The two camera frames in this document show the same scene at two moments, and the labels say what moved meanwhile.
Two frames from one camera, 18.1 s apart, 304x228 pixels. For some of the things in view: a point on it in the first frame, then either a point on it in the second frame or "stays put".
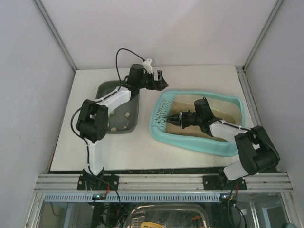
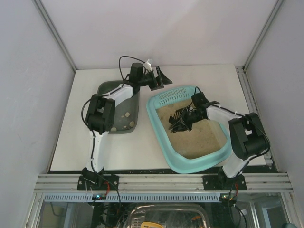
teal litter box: [223, 107] -> [183, 165]
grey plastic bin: [125, 118] stays put
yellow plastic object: [147, 224] stays put
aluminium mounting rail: [269, 183] stays put
